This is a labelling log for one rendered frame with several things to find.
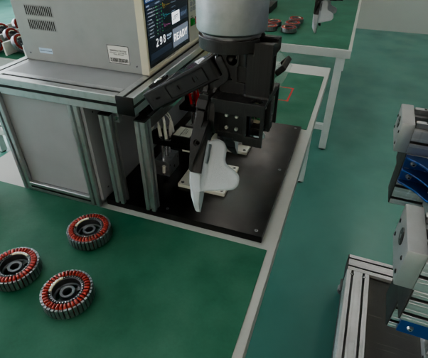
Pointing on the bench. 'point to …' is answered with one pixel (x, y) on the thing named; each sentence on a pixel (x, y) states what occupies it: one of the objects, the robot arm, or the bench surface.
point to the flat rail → (161, 113)
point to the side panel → (48, 146)
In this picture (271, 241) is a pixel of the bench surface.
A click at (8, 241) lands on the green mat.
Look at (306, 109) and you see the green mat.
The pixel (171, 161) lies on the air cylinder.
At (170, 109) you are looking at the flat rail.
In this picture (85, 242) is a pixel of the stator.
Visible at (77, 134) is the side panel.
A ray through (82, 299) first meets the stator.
